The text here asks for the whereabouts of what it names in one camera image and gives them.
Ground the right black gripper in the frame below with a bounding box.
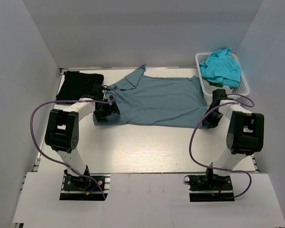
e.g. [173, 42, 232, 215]
[202, 107, 224, 129]

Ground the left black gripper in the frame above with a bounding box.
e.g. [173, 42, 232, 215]
[94, 96, 120, 123]

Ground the grey-blue t-shirt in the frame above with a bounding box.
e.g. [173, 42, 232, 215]
[93, 65, 208, 128]

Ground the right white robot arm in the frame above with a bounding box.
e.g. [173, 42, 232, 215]
[202, 89, 265, 190]

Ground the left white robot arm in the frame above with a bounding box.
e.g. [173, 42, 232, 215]
[45, 85, 120, 190]

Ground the grey t-shirt in basket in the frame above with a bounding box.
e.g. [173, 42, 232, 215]
[203, 79, 233, 94]

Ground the green item in basket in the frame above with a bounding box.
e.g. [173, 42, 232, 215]
[209, 82, 224, 88]

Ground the folded black t-shirt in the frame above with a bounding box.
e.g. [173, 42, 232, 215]
[56, 71, 104, 101]

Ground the white plastic laundry basket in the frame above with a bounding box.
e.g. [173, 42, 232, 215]
[195, 52, 250, 104]

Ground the turquoise t-shirt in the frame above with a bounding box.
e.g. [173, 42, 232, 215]
[199, 48, 241, 88]

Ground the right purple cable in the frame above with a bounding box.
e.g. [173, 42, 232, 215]
[189, 94, 255, 199]

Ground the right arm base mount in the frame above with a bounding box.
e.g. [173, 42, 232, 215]
[183, 175, 235, 202]

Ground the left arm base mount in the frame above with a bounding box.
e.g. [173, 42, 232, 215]
[59, 170, 110, 201]

